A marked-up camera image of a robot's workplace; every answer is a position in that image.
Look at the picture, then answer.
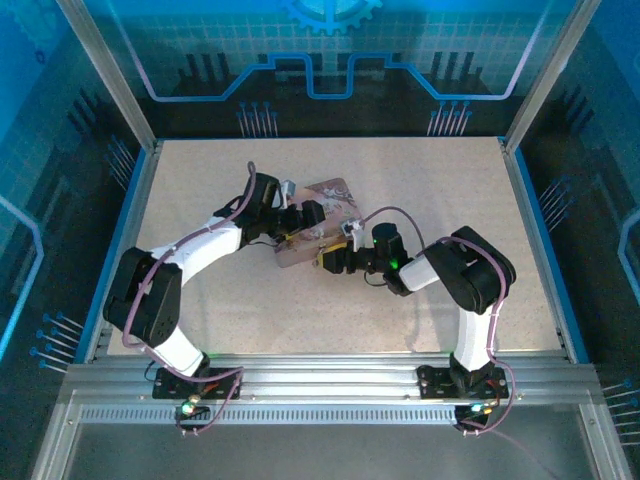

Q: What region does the right status light board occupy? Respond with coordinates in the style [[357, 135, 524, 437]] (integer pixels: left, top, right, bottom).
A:
[[455, 400, 494, 425]]

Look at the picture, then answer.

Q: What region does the pink illustrated diary book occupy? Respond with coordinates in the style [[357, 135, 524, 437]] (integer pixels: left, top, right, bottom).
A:
[[273, 176, 363, 269]]

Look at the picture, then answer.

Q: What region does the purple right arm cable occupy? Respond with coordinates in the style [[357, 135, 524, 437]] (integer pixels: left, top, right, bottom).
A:
[[360, 206, 514, 437]]

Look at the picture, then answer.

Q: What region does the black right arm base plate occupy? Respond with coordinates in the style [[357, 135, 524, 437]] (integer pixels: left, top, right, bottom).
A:
[[416, 363, 517, 401]]

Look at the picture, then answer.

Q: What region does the aluminium left corner post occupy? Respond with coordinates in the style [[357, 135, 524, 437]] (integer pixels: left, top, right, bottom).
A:
[[53, 0, 160, 152]]

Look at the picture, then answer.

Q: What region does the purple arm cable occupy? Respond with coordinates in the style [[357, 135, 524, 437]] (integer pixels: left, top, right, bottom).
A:
[[360, 206, 514, 437], [121, 159, 259, 437]]

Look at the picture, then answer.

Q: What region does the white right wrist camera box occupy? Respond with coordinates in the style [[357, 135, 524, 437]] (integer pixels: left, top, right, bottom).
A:
[[339, 216, 367, 251]]

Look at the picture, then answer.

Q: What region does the aluminium right corner post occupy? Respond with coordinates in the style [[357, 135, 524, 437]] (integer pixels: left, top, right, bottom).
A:
[[503, 0, 600, 153]]

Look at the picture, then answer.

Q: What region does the slotted aluminium cable rail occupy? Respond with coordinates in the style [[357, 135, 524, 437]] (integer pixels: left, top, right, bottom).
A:
[[78, 405, 464, 427]]

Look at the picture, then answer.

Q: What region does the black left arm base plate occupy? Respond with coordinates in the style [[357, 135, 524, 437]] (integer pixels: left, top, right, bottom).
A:
[[151, 366, 245, 401]]

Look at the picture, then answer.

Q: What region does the left status light board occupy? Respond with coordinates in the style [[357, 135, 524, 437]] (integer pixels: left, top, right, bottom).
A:
[[175, 397, 211, 422]]

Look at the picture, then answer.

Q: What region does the aluminium left side rail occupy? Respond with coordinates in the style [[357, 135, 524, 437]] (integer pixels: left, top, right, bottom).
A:
[[83, 139, 165, 363]]

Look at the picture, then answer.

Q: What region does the status light board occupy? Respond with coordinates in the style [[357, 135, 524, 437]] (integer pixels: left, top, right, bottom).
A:
[[175, 397, 211, 422], [455, 400, 494, 425]]

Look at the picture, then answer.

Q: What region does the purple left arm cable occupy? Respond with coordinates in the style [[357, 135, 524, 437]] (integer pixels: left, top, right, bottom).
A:
[[121, 159, 259, 437]]

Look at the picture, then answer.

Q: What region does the aluminium corner post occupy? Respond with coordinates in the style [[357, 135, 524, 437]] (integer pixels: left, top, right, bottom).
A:
[[53, 0, 160, 152], [503, 0, 600, 153]]

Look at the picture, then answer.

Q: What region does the aluminium right side rail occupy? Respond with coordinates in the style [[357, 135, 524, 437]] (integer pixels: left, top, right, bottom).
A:
[[498, 137, 592, 365]]

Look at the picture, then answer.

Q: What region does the aluminium front frame beam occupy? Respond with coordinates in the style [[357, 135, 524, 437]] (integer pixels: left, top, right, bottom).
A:
[[58, 351, 602, 409]]

